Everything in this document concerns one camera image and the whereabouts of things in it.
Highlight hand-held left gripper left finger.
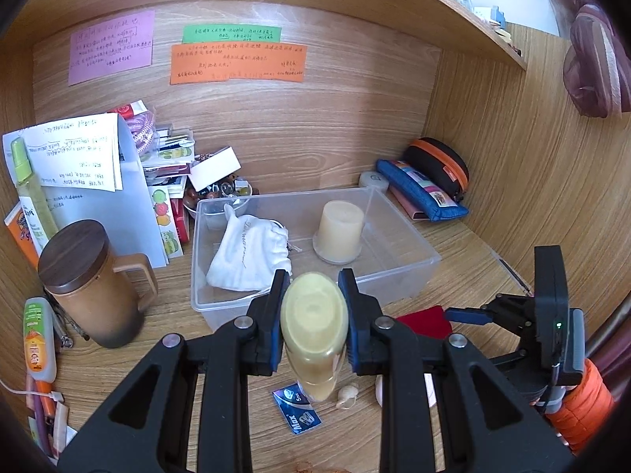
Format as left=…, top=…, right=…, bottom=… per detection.
left=56, top=268, right=297, bottom=473

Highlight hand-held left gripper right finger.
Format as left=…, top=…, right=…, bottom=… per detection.
left=337, top=268, right=577, bottom=473

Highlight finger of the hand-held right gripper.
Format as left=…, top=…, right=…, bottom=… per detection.
left=444, top=293, right=538, bottom=343

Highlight yellow lotion bottle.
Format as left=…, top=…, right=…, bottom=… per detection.
left=279, top=272, right=350, bottom=403

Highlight clear plastic storage box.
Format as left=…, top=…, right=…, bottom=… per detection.
left=190, top=186, right=443, bottom=331

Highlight wooden desktop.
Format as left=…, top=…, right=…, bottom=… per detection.
left=0, top=184, right=590, bottom=473

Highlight red cloth pouch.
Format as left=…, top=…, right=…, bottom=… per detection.
left=394, top=305, right=453, bottom=341

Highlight small beige shell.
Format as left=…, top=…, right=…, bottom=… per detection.
left=336, top=384, right=360, bottom=410

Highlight blue gum packet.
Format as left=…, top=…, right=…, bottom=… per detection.
left=273, top=383, right=322, bottom=435

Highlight cream candle jar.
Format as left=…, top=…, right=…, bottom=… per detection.
left=313, top=200, right=366, bottom=264

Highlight pink wallet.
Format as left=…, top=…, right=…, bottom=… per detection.
left=387, top=187, right=427, bottom=221

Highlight blue fabric pencil case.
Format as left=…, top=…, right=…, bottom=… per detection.
left=376, top=159, right=469, bottom=221

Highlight bowl of beads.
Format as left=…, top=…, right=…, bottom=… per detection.
left=183, top=180, right=253, bottom=230

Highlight white round device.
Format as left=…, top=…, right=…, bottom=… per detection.
left=358, top=171, right=390, bottom=190

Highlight fruit sticker sheet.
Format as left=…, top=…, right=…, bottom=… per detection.
left=148, top=184, right=184, bottom=259

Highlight black and orange zip case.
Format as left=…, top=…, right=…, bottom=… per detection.
left=405, top=137, right=470, bottom=203

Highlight white card box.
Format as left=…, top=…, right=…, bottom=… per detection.
left=189, top=147, right=241, bottom=190

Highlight brown mug with wooden lid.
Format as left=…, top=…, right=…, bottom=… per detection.
left=38, top=220, right=159, bottom=349

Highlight pile of sticker cards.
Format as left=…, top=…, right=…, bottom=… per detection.
left=140, top=123, right=195, bottom=184

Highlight metal nail clipper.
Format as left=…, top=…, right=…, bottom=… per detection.
left=53, top=305, right=90, bottom=348

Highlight orange and white tube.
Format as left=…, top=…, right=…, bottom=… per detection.
left=23, top=297, right=57, bottom=382

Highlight orange pen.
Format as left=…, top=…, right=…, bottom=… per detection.
left=37, top=382, right=57, bottom=427

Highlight maroon striped cushion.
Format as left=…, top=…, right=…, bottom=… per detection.
left=562, top=2, right=628, bottom=119

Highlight handwritten white papers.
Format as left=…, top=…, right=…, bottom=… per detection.
left=2, top=112, right=124, bottom=237

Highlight orange paper note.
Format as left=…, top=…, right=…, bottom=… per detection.
left=170, top=43, right=308, bottom=86

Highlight orange cardboard box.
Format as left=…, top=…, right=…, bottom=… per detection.
left=5, top=197, right=50, bottom=269

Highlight green spray bottle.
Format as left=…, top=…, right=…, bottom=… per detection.
left=10, top=138, right=60, bottom=248

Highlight green paper note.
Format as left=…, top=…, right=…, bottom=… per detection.
left=181, top=24, right=283, bottom=44

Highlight pink paper note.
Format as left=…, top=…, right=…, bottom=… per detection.
left=68, top=10, right=155, bottom=86

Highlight white drawstring pouch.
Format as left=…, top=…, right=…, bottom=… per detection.
left=206, top=203, right=293, bottom=291

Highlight pink coiled cord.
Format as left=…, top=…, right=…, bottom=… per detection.
left=125, top=108, right=159, bottom=155

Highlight white cable tie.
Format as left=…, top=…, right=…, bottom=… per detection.
left=0, top=379, right=65, bottom=403

